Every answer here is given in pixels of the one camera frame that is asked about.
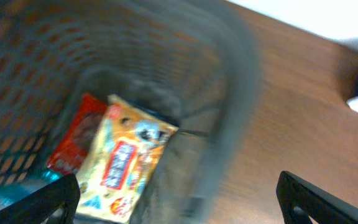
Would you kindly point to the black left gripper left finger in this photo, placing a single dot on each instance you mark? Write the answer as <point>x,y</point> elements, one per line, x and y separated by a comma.
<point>63,194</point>

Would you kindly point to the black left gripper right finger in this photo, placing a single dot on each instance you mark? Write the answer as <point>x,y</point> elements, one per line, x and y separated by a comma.
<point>303,202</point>

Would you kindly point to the teal blue bottle pouch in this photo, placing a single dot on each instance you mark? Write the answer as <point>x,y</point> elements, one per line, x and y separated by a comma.
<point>12,193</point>

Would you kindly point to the red snack bag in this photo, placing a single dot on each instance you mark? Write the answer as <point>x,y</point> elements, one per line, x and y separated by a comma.
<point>73,149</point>

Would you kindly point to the yellow wet wipes pack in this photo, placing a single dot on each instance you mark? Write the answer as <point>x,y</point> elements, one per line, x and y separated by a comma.
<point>124,153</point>

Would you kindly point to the grey plastic basket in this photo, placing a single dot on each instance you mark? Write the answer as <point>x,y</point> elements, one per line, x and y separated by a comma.
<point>193,63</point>

